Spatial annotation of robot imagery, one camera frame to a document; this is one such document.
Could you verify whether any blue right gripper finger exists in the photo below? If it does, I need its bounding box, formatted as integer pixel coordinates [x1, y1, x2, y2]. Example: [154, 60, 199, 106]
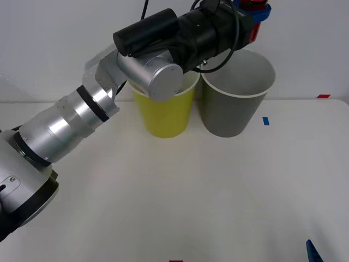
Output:
[305, 239, 325, 262]

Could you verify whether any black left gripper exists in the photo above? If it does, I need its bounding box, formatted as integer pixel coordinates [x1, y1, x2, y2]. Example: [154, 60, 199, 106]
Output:
[215, 2, 274, 56]

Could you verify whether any red drink can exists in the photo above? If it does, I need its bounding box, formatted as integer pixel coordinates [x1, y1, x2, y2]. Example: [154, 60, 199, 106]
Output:
[241, 0, 269, 45]

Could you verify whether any grey plastic bin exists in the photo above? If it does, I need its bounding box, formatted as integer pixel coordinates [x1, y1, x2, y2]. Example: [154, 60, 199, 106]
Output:
[200, 49, 276, 138]

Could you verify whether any yellow-green plastic bin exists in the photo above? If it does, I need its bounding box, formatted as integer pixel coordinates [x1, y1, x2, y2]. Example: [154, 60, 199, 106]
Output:
[128, 69, 201, 139]

